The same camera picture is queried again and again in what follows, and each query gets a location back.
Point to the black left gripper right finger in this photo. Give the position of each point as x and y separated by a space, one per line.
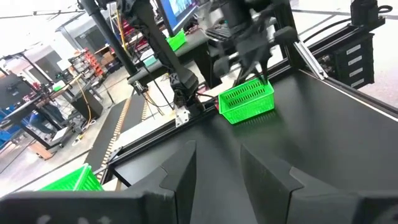
311 208

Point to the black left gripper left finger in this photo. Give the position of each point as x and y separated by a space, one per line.
93 208

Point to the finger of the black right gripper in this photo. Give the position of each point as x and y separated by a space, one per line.
286 35
222 67

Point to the green plastic slotted basket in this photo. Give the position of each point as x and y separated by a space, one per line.
84 171
62 183
252 113

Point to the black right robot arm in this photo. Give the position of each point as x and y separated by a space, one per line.
239 12

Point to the black keyboard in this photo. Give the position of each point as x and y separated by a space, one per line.
217 32

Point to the grey desk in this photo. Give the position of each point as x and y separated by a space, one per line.
199 39

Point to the small red object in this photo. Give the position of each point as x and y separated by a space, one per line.
216 107

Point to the small green bin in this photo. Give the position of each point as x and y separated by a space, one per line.
176 42

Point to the black equipment box with labels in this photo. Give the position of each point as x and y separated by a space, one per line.
342 71

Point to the black table mat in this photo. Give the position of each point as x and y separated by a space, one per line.
311 140

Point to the black mat with hazard stripes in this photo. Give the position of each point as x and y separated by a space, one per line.
105 140

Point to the computer monitor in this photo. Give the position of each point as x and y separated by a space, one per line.
178 12

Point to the small teal box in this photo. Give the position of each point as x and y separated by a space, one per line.
150 61

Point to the black boxy device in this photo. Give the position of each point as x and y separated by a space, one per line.
365 12

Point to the cluttered black workbench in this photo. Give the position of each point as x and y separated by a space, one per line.
46 105

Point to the blue storage bin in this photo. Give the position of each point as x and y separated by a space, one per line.
4 137

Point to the brown cardboard box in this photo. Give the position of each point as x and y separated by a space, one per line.
108 58

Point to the black round pole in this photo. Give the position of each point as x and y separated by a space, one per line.
107 31

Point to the rack of red bins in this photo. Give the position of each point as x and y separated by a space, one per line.
93 63

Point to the black aluminium rig frame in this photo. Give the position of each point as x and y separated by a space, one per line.
161 43

